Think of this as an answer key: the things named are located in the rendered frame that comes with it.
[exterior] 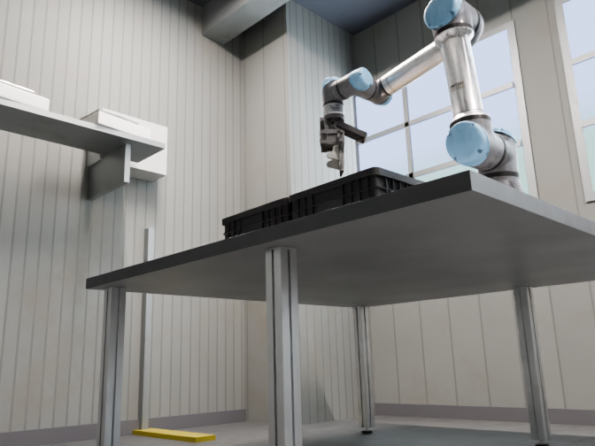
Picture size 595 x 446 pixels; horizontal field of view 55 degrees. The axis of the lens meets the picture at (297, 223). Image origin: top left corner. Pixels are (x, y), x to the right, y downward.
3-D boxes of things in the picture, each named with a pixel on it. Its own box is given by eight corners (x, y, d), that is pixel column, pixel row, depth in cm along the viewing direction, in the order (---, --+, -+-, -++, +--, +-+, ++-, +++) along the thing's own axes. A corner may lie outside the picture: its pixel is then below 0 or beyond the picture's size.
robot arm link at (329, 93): (334, 72, 200) (316, 81, 205) (336, 98, 196) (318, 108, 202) (348, 80, 205) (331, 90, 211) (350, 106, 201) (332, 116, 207)
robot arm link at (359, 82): (378, 72, 199) (353, 85, 207) (358, 62, 191) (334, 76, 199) (381, 92, 197) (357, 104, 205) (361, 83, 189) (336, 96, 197)
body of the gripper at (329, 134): (320, 155, 200) (320, 125, 204) (345, 153, 199) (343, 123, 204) (320, 144, 193) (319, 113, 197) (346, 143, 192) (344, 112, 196)
